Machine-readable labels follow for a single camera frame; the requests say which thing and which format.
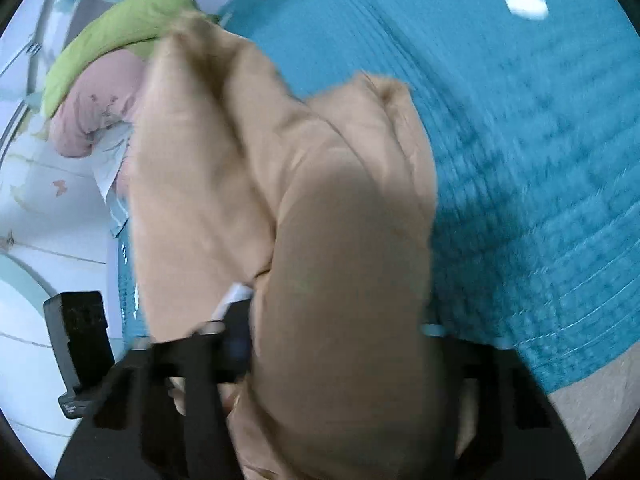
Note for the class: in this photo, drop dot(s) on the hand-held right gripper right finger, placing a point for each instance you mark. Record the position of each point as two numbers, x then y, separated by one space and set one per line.
480 360

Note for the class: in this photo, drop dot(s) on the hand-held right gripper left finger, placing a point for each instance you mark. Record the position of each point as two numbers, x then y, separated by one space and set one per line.
235 352

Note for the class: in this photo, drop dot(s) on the tan padded jacket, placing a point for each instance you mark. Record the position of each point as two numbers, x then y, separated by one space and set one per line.
300 210

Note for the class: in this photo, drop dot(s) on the white pillow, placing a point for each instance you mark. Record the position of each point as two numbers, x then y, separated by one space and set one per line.
112 155

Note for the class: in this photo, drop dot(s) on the teal quilted bed mat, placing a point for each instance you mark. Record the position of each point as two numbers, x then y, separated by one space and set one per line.
500 160

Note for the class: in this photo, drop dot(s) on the pink quilt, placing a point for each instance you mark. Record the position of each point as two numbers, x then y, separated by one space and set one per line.
90 105

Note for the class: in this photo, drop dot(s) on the green quilt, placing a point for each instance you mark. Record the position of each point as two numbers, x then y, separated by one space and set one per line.
115 35

